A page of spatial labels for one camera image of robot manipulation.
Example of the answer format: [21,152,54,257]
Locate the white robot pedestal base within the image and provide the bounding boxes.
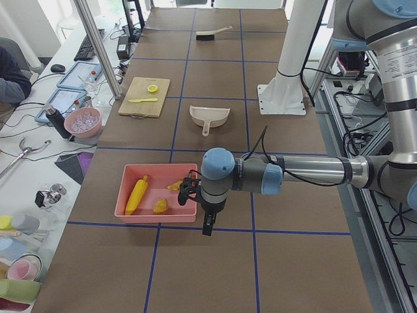
[257,0,327,115]

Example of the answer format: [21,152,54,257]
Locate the brown toy potato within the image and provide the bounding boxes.
[153,199,169,215]

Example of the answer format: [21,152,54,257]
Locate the pink plastic bin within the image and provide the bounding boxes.
[115,164,197,224]

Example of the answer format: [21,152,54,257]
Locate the beige hand brush black bristles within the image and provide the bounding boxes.
[195,25,233,41]

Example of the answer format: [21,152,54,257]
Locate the bamboo cutting board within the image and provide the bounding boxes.
[118,77,171,118]

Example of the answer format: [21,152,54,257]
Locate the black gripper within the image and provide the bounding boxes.
[177,177,226,235]

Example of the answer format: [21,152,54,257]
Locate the black computer mouse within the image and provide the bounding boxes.
[50,64,66,73]

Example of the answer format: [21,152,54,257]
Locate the yellow plastic toy knife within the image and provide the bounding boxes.
[128,98,158,104]

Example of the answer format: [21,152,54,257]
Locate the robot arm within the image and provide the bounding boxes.
[178,1,416,235]

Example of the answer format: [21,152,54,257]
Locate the blue framed tablet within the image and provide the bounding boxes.
[56,61,102,90]
[47,88,87,117]

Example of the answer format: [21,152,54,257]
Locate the black water bottle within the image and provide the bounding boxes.
[44,104,72,140]

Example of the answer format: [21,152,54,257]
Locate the beige plastic dustpan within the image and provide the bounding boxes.
[189,106,231,137]

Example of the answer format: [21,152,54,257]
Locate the pink bowl with ice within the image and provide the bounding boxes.
[64,107,102,138]

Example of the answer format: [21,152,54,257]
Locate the pink cup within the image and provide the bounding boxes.
[7,254,42,281]

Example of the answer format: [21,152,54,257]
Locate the black keyboard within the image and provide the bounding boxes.
[74,35,95,61]

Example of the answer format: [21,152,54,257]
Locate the green cup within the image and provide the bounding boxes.
[0,279,41,304]

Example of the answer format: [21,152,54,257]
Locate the seated person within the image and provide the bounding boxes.
[1,46,31,113]

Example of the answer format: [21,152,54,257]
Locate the yellow toy lemon slices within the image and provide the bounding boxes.
[147,84,158,93]

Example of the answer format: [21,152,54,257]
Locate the aluminium frame post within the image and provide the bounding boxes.
[74,0,122,100]

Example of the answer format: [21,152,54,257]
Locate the tan toy ginger root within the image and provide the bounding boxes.
[167,180,183,191]

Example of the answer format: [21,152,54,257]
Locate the yellow toy corn cob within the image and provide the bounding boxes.
[124,175,149,215]

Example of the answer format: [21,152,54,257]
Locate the black power adapter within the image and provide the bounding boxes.
[117,36,130,60]

